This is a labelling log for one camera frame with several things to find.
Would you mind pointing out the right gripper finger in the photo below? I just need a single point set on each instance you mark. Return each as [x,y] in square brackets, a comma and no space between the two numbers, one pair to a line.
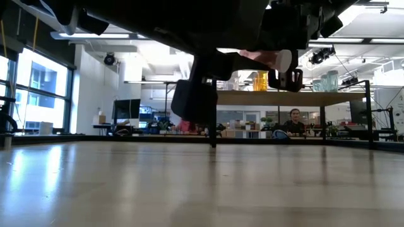
[285,82]

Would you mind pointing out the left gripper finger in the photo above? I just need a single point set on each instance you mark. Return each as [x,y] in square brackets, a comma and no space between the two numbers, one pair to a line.
[243,67]

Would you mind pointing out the pink medicine bottle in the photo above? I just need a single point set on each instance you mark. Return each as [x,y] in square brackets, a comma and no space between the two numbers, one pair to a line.
[265,58]

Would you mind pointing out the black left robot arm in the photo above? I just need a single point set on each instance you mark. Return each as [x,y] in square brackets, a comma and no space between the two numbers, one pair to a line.
[142,19]

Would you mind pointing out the person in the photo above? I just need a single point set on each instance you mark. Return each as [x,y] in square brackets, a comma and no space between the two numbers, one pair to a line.
[187,128]
[295,124]

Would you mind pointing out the small green desk plant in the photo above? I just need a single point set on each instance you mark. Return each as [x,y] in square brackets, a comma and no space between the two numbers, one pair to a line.
[163,126]
[267,119]

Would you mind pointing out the black ceiling track light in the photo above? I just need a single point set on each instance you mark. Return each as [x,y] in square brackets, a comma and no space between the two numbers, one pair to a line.
[350,81]
[322,55]

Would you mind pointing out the blue white round object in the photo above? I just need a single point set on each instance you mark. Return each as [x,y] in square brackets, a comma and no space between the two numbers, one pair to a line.
[280,134]

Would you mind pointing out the black computer monitor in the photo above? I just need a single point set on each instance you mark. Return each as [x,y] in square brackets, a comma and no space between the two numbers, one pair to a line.
[126,108]
[358,112]

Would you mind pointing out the black ceiling spotlight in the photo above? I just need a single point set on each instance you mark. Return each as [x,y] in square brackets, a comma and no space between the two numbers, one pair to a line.
[109,59]

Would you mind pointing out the cardboard tissue box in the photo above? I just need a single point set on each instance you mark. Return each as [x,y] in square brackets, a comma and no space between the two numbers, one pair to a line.
[100,119]

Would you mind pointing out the long linear ceiling light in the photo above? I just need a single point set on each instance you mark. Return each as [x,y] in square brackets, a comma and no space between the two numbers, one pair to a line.
[94,35]

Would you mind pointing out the small white cabinet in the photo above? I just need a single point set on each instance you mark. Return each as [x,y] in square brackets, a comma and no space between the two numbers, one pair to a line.
[46,128]

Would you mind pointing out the wooden shelf black frame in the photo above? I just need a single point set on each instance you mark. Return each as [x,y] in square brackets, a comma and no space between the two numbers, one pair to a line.
[300,98]

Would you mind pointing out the black aluminium table frame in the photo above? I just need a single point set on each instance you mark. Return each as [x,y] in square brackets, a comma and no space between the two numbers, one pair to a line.
[94,138]

